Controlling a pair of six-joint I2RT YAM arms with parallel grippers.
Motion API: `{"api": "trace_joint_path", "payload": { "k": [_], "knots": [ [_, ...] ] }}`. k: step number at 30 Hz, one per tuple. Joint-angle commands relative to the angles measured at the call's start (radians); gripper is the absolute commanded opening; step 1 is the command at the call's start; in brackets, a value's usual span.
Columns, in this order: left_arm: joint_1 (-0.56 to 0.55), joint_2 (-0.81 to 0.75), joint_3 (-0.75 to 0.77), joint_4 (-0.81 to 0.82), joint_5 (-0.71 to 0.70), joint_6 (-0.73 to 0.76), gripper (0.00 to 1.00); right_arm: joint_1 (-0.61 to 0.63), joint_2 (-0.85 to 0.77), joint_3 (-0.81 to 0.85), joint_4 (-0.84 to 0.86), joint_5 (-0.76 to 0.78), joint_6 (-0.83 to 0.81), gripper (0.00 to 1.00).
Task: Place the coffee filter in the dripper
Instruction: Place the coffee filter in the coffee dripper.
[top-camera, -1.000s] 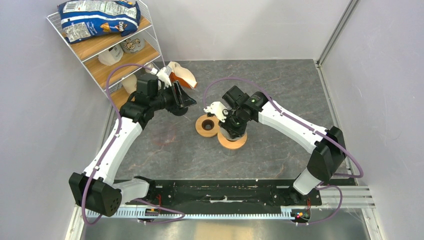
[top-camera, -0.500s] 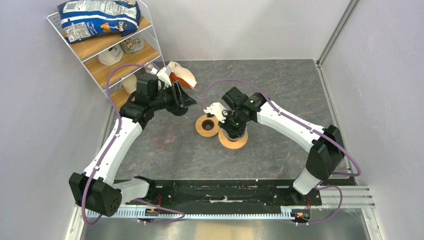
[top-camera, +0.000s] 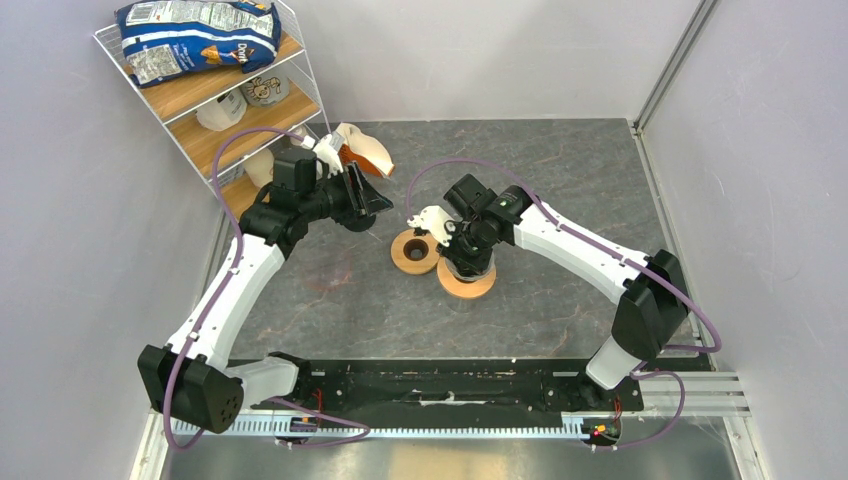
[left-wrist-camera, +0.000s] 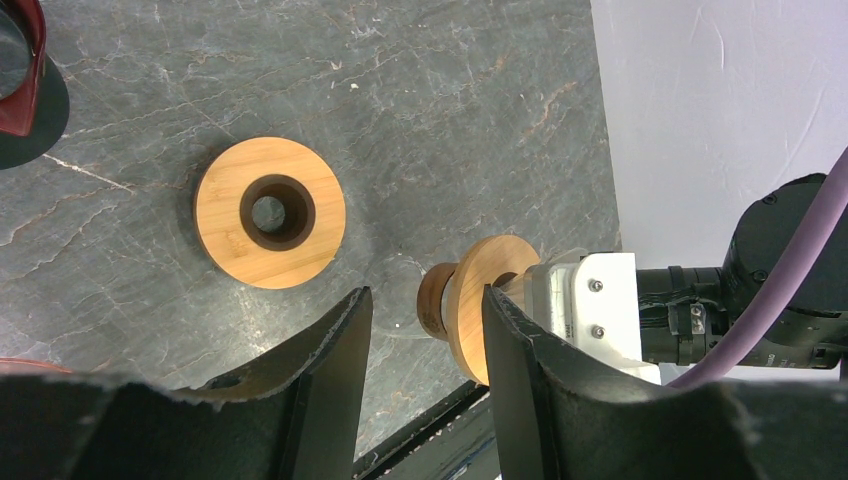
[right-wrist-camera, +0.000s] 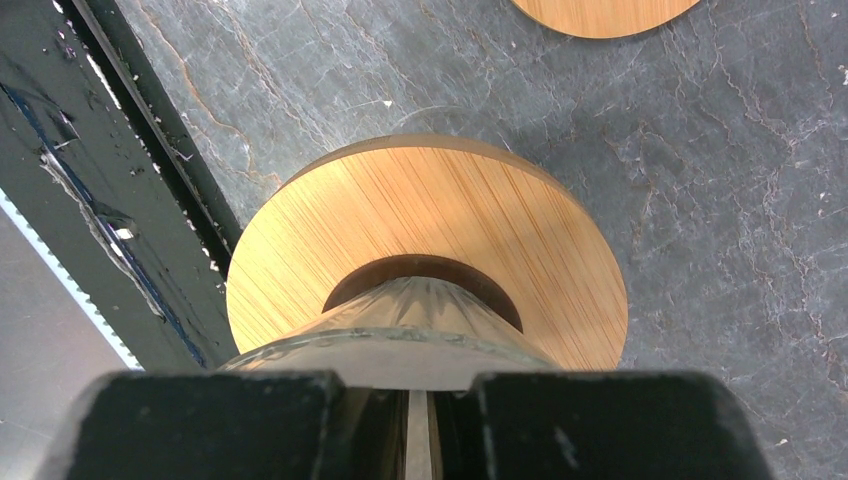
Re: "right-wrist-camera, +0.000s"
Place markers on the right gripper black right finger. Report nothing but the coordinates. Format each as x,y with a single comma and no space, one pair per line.
457,439

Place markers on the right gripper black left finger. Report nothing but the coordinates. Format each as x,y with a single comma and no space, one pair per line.
363,431

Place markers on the wooden ring stand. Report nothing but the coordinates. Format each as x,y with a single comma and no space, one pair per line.
603,19
378,203

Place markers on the white paper coffee filter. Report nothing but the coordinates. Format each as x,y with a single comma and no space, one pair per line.
418,452

